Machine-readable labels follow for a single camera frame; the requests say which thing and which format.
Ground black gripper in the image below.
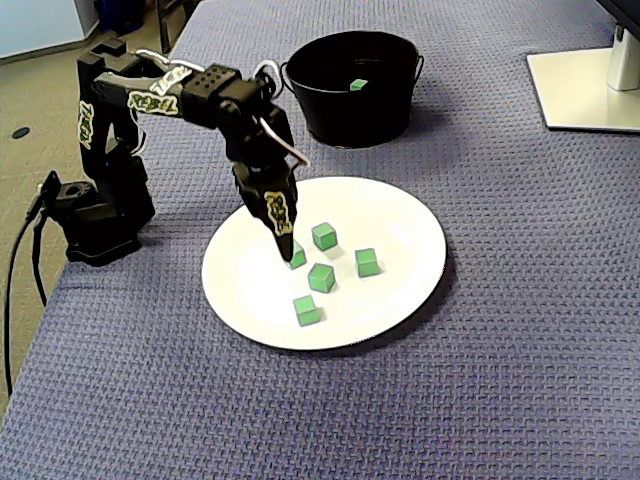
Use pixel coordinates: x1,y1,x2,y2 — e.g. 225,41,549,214
227,107,300,262

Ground white round plate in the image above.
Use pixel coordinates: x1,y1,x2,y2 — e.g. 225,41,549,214
200,175,448,352

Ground black metal bucket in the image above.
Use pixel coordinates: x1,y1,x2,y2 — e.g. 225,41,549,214
278,30,425,150

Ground dark chair legs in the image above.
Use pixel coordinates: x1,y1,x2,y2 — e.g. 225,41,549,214
152,0,201,55

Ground blue bin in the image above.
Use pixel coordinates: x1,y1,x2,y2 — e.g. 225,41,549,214
93,0,157,36

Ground blue woven table mat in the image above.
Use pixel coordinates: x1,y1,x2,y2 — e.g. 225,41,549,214
0,0,640,480

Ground white cabinet panel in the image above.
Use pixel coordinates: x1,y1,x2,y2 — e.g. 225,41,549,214
0,0,101,65

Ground silver monitor stand base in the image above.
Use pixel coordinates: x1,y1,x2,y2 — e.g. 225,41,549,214
525,48,640,134

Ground silver monitor stand neck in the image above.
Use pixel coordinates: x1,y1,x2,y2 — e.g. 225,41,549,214
607,22,640,92

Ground dark monitor screen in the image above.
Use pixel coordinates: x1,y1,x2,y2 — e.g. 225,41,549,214
597,0,640,29

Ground gripper servo wire loop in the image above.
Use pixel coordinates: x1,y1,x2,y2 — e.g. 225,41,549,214
256,116,312,170

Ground wrist servo wire loop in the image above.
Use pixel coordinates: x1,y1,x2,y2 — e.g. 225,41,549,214
253,59,282,96

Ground upper arm servo wire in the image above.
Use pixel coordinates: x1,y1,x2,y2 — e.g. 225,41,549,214
133,47,205,72

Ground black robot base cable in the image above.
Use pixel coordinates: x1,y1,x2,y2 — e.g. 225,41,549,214
30,212,50,307

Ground thick black cable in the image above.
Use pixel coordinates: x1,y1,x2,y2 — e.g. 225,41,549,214
3,199,41,397

